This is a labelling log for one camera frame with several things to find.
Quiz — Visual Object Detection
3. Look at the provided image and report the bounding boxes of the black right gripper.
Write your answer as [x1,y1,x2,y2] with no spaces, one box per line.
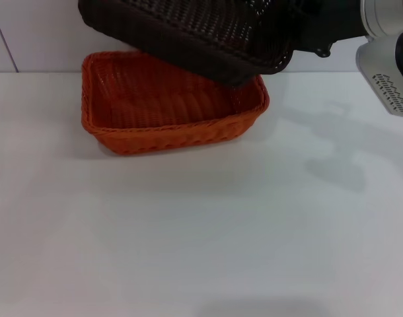
[287,0,367,57]

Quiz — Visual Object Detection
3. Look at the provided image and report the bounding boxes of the dark brown woven basket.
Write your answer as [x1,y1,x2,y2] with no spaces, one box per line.
[77,0,295,88]

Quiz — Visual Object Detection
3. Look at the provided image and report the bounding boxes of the orange woven plastic basket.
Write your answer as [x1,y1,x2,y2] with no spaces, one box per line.
[81,51,271,157]

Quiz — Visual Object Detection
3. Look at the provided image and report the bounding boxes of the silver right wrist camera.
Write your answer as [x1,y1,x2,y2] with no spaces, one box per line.
[355,30,403,119]

